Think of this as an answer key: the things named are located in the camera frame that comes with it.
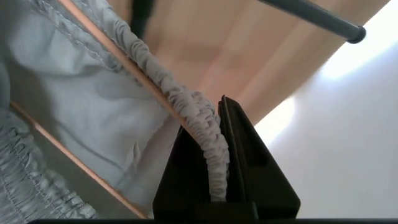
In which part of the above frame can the pale grey garment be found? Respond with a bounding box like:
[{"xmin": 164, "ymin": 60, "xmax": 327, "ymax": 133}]
[{"xmin": 0, "ymin": 0, "xmax": 231, "ymax": 224}]

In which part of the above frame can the black clothes rack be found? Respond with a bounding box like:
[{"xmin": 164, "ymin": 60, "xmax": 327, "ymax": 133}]
[{"xmin": 129, "ymin": 0, "xmax": 367, "ymax": 44}]

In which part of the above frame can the pink clothes hanger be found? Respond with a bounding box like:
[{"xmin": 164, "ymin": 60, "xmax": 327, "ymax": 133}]
[{"xmin": 11, "ymin": 0, "xmax": 200, "ymax": 220}]

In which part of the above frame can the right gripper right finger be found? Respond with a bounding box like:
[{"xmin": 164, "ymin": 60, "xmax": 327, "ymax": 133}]
[{"xmin": 217, "ymin": 95, "xmax": 302, "ymax": 219}]

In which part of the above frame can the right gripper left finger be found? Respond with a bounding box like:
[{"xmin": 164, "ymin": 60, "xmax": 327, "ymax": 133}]
[{"xmin": 152, "ymin": 126, "xmax": 212, "ymax": 220}]

